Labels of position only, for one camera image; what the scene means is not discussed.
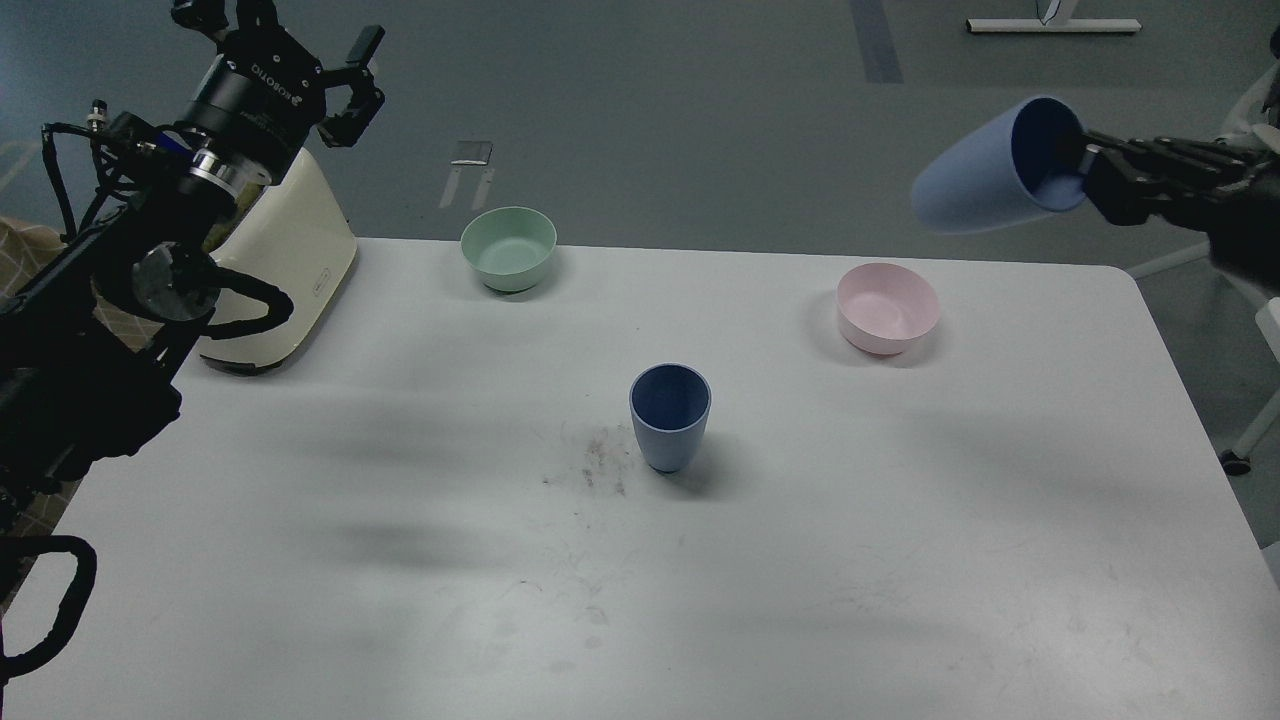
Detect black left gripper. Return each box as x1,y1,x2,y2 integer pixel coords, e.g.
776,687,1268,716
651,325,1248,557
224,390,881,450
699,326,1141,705
170,1,387,184

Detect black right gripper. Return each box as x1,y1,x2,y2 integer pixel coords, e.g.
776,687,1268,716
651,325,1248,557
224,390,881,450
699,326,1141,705
1078,131,1271,233

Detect blue cup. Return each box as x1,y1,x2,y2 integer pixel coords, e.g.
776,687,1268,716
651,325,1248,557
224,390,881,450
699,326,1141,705
910,95,1085,234
628,363,712,474

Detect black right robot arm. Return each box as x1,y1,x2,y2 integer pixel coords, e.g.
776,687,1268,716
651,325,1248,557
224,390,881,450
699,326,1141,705
1060,131,1279,293

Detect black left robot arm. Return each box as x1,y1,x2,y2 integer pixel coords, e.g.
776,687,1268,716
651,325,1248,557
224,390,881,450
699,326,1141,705
3,1,385,682

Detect cream white toaster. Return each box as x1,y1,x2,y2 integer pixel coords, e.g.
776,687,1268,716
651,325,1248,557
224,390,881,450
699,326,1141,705
196,149,357,375

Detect white stand base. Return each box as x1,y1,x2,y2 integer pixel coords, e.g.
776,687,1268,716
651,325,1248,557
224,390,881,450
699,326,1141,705
965,1,1143,36

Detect pink bowl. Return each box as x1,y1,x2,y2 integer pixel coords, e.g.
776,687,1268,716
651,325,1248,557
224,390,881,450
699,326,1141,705
835,263,941,356

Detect green bowl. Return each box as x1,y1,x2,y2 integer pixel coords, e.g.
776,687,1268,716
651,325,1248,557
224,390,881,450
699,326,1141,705
460,206,558,293

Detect white chair frame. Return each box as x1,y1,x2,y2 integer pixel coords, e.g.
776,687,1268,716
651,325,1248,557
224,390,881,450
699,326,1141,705
1126,29,1280,477

